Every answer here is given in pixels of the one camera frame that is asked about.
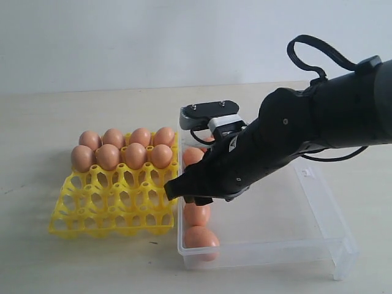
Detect yellow plastic egg tray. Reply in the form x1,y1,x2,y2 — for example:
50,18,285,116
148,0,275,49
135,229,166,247
48,140,180,239

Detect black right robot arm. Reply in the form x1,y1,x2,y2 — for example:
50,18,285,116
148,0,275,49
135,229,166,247
164,58,391,206

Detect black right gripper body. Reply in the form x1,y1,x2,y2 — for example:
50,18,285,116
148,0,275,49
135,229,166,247
191,88,322,202

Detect clear plastic container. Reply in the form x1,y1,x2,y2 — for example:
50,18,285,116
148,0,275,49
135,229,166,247
176,122,360,281

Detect black cable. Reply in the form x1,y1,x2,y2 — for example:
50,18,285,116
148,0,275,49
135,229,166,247
286,34,368,162

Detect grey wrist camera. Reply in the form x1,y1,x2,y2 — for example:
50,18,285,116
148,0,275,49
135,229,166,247
179,100,239,131

